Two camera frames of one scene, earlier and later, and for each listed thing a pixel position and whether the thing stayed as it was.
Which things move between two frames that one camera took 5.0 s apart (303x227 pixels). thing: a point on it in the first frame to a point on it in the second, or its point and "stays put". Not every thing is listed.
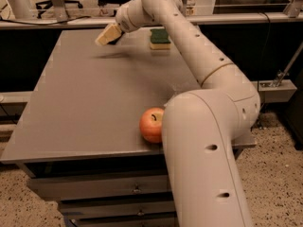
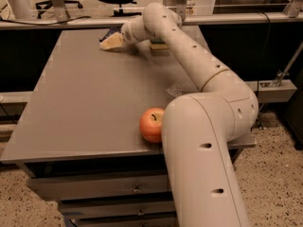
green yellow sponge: [159, 39] stays put
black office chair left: [48, 4] stays put
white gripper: [125, 23] to [128, 36]
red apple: [151, 124] stays put
